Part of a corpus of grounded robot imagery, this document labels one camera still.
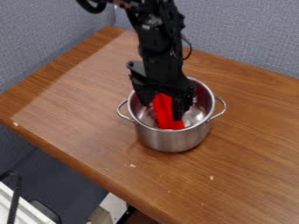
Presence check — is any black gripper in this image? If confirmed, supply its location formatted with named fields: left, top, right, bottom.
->
left=127, top=52, right=195, bottom=121

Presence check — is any red plastic block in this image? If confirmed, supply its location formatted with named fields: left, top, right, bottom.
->
left=153, top=93, right=185, bottom=130

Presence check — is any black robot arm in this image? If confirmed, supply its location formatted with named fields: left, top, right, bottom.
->
left=75, top=0, right=195, bottom=121

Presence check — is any stainless steel pot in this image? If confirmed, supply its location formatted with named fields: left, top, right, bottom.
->
left=117, top=77, right=228, bottom=153

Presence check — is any white box below table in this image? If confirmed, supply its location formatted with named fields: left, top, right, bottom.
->
left=0, top=182, right=62, bottom=224

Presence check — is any black cable loop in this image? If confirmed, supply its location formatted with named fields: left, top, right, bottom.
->
left=0, top=170, right=23, bottom=224

